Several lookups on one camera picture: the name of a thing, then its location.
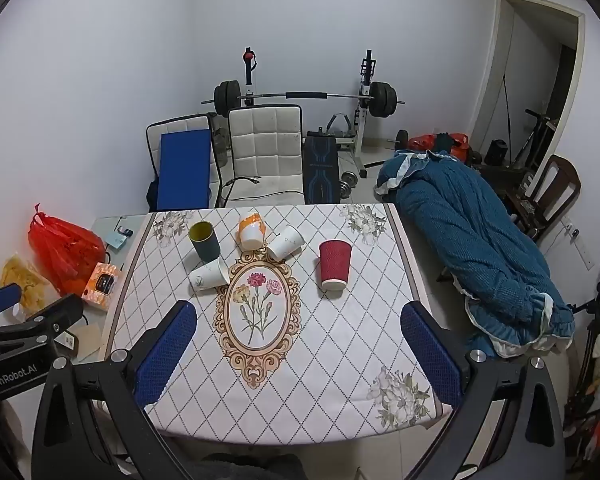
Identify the dark wooden chair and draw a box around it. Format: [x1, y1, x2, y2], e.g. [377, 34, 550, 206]
[516, 154, 582, 242]

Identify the white quilted chair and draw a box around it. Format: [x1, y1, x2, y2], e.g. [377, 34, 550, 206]
[227, 104, 306, 207]

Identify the yellow plastic bag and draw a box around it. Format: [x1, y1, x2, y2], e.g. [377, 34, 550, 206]
[0, 255, 54, 312]

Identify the blue quilted blanket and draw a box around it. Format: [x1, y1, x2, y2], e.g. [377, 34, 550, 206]
[374, 149, 577, 360]

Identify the red ribbed paper cup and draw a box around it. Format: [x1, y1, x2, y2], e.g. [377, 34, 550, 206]
[318, 240, 354, 292]

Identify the plain white paper cup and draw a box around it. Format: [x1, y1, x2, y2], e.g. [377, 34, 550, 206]
[266, 225, 306, 262]

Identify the orange patterned box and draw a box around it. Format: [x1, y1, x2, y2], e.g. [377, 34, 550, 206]
[82, 261, 124, 304]

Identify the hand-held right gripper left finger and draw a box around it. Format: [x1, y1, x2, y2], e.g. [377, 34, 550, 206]
[31, 300, 198, 480]

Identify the white door frame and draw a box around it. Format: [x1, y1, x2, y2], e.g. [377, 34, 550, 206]
[472, 0, 587, 162]

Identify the red plastic bag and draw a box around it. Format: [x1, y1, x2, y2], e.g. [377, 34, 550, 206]
[27, 203, 107, 297]

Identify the small grey dumbbell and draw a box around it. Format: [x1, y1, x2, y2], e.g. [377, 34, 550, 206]
[339, 170, 362, 197]

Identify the black cable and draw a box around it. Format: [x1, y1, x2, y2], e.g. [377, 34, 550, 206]
[222, 175, 262, 207]

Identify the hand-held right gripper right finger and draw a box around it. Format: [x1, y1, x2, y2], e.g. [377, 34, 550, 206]
[400, 300, 567, 480]

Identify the floral diamond-pattern tablecloth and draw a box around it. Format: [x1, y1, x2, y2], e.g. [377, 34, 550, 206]
[105, 203, 454, 447]

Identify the white chair with black frame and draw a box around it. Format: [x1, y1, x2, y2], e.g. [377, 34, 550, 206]
[145, 114, 224, 212]

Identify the blue mat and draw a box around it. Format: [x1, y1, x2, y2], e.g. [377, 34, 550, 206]
[158, 129, 212, 211]

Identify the white wall socket strip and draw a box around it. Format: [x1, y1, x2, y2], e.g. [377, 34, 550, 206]
[562, 217, 594, 271]

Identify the white barbell rack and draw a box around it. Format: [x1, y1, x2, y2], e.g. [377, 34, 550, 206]
[241, 47, 382, 179]

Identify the orange and white cup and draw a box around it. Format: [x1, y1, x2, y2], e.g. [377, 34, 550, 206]
[237, 211, 267, 251]

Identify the black box speaker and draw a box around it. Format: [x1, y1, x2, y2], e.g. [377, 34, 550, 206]
[484, 139, 509, 165]

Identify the barbell with black plates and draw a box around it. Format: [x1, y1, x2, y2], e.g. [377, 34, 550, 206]
[202, 80, 406, 119]

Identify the white cup with green print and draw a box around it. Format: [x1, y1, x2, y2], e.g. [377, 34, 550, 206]
[189, 258, 230, 294]

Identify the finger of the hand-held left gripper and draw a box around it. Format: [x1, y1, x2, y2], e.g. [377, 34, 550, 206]
[0, 283, 24, 319]
[0, 293, 85, 347]

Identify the dark green cup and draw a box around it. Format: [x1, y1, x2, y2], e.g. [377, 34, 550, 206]
[188, 221, 221, 264]

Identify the black weight bench pad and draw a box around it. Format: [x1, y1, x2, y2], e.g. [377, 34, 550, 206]
[302, 130, 341, 205]

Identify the black scooter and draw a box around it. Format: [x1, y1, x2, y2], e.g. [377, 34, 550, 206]
[509, 108, 557, 172]

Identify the brown paper piece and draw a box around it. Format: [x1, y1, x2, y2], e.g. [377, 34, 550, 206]
[71, 322, 104, 362]

